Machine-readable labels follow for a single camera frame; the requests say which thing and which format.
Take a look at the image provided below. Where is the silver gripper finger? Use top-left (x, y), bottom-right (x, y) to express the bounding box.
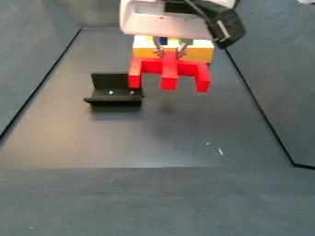
top-left (176, 44), bottom-right (188, 59)
top-left (152, 36), bottom-right (164, 58)

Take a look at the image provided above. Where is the black camera cable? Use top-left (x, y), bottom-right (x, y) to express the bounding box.
top-left (164, 0), bottom-right (246, 50)

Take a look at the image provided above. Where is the blue long block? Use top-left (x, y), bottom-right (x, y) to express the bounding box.
top-left (158, 37), bottom-right (166, 45)

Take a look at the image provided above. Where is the red E-shaped block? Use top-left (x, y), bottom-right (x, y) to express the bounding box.
top-left (128, 52), bottom-right (212, 92)

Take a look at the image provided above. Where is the yellow base board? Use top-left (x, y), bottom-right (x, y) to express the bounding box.
top-left (133, 35), bottom-right (213, 64)

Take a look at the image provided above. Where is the green long block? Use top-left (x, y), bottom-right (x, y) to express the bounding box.
top-left (178, 39), bottom-right (193, 45)

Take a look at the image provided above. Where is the black U-shaped holder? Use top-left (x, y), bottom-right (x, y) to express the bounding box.
top-left (83, 73), bottom-right (142, 106)

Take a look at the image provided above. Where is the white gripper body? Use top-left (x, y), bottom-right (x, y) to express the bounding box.
top-left (117, 0), bottom-right (236, 41)

